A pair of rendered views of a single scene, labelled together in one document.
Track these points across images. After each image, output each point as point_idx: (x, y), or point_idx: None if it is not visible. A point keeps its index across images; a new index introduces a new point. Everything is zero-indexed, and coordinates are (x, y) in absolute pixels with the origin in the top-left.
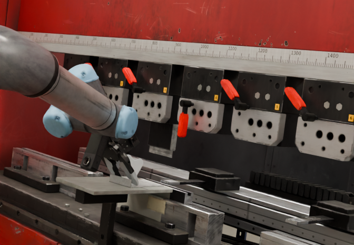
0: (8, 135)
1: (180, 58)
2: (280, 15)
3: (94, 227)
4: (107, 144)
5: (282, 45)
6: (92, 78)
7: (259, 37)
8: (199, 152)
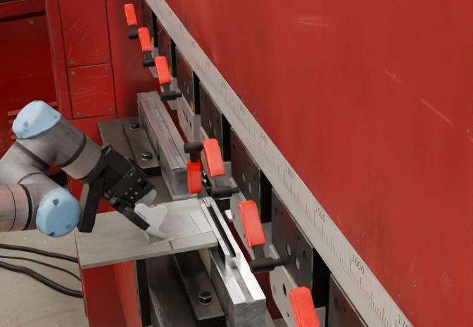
0: (134, 74)
1: (196, 66)
2: (250, 60)
3: None
4: (101, 197)
5: (254, 114)
6: (42, 129)
7: (238, 85)
8: None
